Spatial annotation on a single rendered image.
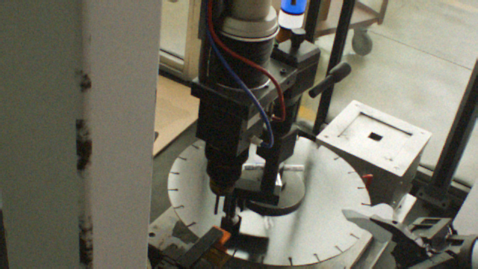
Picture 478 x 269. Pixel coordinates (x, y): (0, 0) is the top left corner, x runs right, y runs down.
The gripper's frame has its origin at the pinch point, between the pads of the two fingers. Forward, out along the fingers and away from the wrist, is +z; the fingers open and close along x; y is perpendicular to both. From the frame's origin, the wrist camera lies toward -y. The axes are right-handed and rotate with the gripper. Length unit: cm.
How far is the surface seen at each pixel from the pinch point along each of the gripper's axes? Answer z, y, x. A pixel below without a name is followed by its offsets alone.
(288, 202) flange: 9.2, -0.4, 8.8
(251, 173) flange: 16.2, 0.1, 13.7
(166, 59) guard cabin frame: 73, 34, 31
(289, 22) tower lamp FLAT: 19.5, 22.6, 33.9
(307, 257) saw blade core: 2.4, -6.4, 3.1
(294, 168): 9.0, 2.9, 13.3
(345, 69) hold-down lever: -8.1, 0.4, 28.2
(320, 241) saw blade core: 3.0, -2.2, 3.5
